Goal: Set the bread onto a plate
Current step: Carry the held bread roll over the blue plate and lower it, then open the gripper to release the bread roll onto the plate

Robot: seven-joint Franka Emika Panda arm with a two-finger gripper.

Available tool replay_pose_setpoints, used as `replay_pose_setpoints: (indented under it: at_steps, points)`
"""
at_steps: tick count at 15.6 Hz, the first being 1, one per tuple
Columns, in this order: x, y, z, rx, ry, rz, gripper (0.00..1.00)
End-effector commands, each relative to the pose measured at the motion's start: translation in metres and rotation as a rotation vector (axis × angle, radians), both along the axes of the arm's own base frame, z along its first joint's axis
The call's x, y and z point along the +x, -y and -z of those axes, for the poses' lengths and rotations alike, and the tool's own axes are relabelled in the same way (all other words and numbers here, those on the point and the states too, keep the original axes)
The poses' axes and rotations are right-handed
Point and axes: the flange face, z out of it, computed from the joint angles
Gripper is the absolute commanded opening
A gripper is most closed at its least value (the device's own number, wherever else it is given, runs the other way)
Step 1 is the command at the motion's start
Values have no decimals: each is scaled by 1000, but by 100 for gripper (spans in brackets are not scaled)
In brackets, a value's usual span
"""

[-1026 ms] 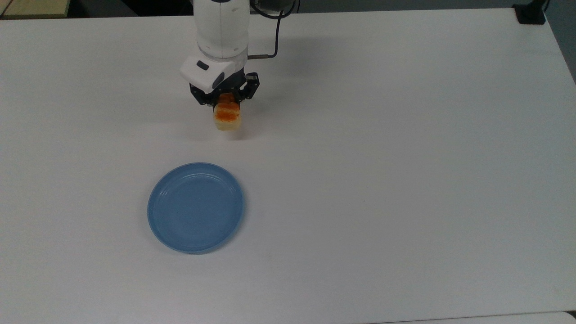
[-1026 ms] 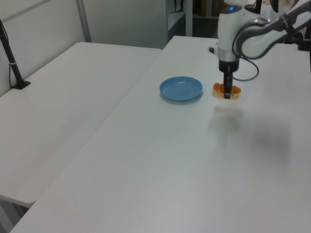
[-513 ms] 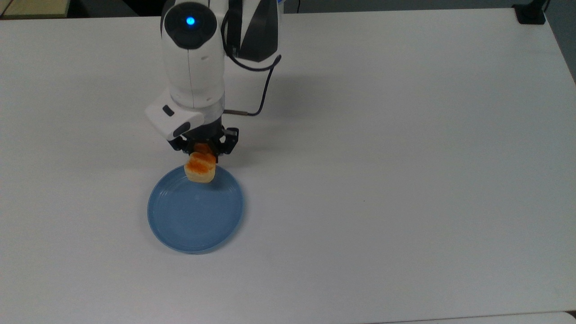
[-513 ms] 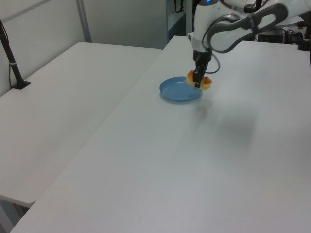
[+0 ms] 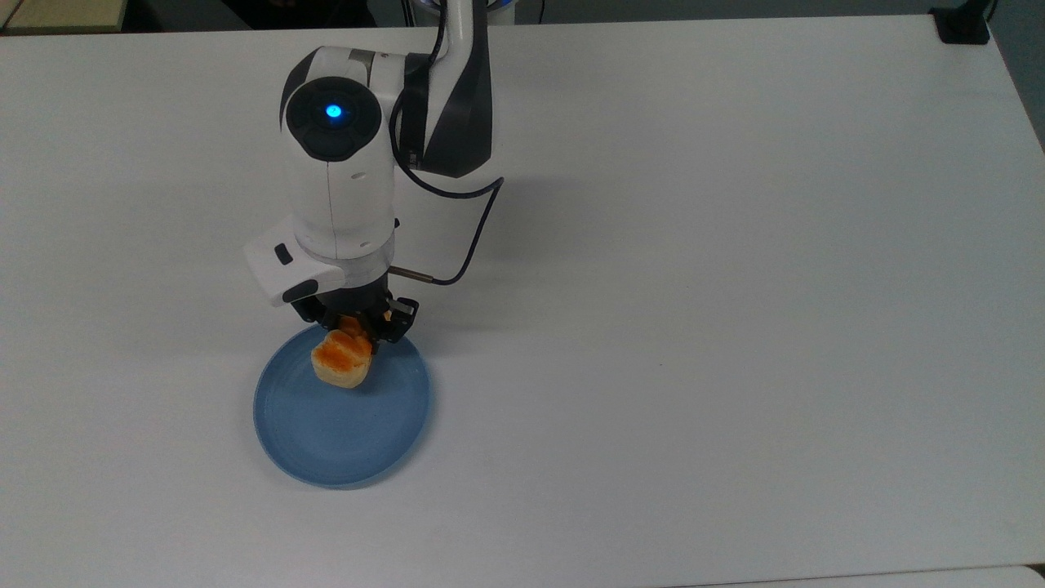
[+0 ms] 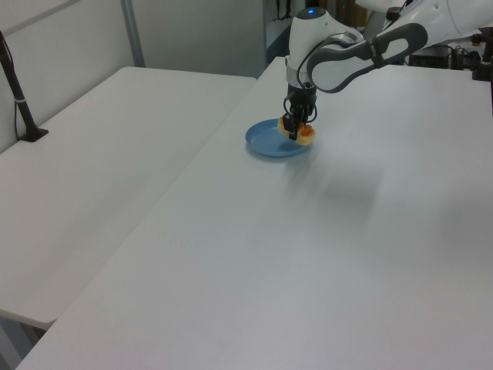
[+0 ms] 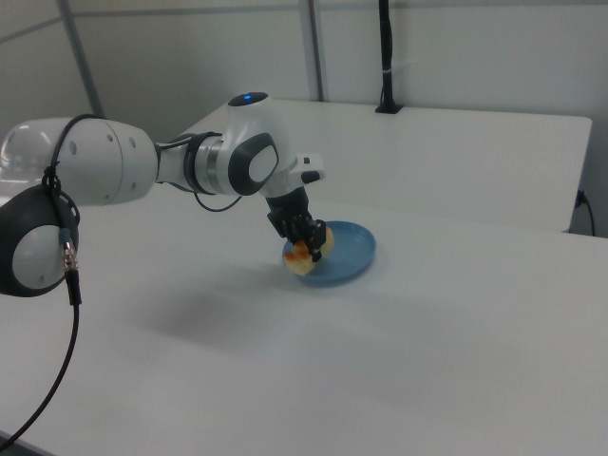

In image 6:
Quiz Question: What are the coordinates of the toy bread with orange topping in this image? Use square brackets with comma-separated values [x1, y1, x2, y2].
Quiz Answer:
[277, 117, 318, 147]

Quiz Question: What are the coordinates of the black clamp equipment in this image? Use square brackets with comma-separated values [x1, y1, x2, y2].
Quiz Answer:
[407, 32, 493, 82]

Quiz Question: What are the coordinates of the blue plastic plate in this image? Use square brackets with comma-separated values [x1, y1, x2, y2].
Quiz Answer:
[245, 118, 315, 160]

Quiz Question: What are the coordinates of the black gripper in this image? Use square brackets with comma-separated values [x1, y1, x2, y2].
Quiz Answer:
[283, 82, 318, 141]

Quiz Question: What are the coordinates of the black camera stand pole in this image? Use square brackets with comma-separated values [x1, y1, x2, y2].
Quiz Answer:
[0, 29, 50, 144]

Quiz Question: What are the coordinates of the dark hanging item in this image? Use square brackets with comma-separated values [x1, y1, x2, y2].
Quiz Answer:
[272, 0, 294, 22]

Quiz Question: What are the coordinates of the grey metal corner post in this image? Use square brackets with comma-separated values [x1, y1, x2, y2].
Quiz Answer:
[120, 0, 146, 69]

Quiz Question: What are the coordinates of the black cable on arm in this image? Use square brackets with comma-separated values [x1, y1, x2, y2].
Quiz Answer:
[283, 33, 340, 123]

